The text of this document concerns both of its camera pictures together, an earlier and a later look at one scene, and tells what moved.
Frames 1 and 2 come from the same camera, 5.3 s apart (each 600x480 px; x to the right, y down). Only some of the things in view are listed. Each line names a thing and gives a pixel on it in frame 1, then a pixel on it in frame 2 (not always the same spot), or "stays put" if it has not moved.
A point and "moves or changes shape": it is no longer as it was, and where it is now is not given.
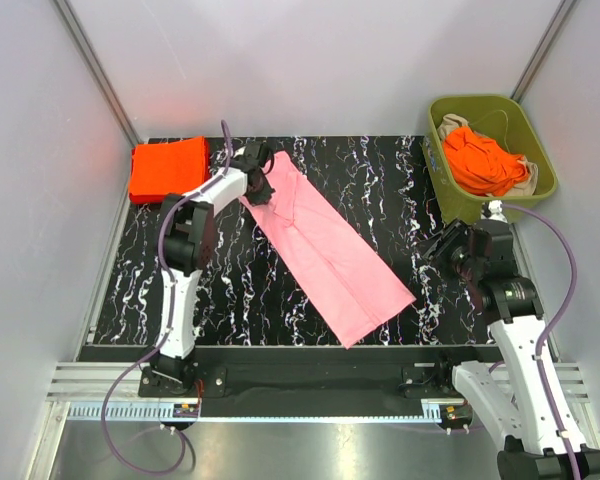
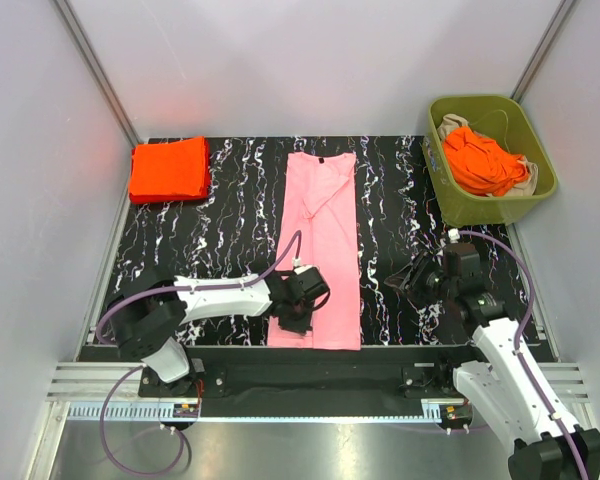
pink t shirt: (352, 287) moves or changes shape
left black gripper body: (257, 196) to (299, 321)
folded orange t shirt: (166, 167) stays put
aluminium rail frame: (76, 397) stays put
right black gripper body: (451, 249) to (427, 280)
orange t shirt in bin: (480, 166) stays put
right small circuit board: (457, 412) stays put
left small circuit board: (182, 410) stays put
